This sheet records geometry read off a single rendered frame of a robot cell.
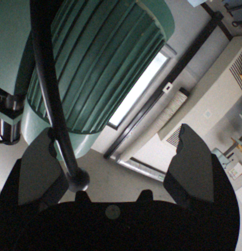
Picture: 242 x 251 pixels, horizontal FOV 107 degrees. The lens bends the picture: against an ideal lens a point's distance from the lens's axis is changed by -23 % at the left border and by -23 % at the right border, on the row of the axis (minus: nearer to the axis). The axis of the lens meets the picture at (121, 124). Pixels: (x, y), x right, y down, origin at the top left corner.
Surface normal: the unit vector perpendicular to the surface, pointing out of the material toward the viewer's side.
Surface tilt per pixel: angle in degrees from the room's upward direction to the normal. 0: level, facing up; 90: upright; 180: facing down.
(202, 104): 90
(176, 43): 90
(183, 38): 90
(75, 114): 90
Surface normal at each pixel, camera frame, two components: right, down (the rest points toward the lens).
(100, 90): 0.39, 0.66
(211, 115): 0.00, 0.50
